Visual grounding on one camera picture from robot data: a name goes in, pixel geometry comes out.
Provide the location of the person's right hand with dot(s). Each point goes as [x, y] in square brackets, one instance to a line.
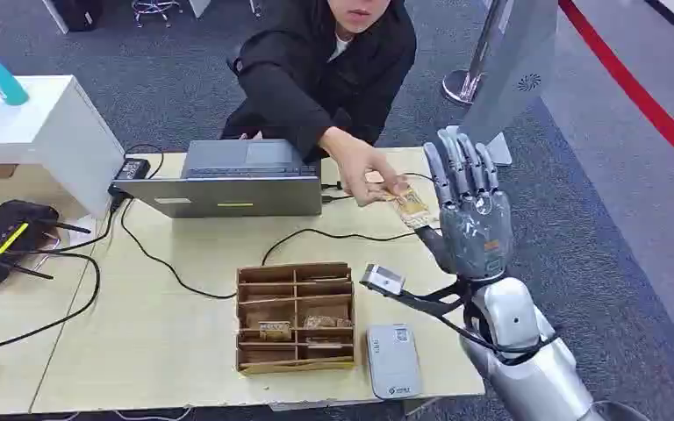
[360, 168]

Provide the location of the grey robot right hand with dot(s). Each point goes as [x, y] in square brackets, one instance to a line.
[476, 232]

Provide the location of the yellowish printed card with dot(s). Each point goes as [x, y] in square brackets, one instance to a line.
[414, 208]

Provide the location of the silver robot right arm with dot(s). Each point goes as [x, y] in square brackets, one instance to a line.
[540, 372]

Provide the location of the person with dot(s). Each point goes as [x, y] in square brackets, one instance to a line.
[325, 64]

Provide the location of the grey laptop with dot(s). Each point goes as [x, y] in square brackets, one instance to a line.
[232, 183]

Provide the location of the chrome stanchion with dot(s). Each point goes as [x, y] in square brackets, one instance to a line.
[465, 81]

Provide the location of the flat grey card reader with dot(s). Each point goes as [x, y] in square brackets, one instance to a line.
[393, 361]

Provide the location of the crumpled brown card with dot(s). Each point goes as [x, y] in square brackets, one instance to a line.
[325, 322]

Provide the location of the wooden card box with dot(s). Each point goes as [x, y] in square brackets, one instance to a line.
[295, 316]

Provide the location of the brown card with dark print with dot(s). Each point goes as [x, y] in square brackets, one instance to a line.
[275, 331]

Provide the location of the black power adapter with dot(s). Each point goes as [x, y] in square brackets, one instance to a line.
[132, 169]

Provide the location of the chrome chair base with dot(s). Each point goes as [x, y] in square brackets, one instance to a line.
[154, 9]

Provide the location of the white cabinet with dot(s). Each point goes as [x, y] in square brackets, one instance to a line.
[52, 131]

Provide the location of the black router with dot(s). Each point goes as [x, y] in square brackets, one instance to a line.
[2, 239]

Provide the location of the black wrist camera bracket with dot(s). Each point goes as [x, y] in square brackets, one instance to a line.
[430, 302]

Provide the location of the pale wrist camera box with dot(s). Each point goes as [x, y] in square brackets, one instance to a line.
[382, 279]

